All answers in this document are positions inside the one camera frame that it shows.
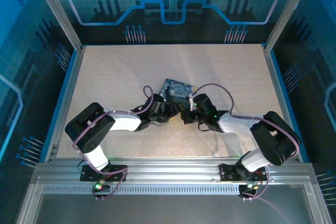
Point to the starry night printed box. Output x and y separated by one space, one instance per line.
176 90

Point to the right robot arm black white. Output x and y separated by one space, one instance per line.
270 134

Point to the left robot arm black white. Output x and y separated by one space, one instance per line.
92 129

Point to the small lit circuit board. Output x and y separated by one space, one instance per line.
99 187
249 187

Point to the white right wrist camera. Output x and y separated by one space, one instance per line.
192 97

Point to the aluminium cross rail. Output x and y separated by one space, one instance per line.
170 169

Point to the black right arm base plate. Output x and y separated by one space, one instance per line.
228 172

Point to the aluminium side rail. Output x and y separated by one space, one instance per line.
67 90
282 90

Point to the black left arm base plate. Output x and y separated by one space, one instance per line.
90 175

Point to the aluminium frame post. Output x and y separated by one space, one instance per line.
57 11
288 11

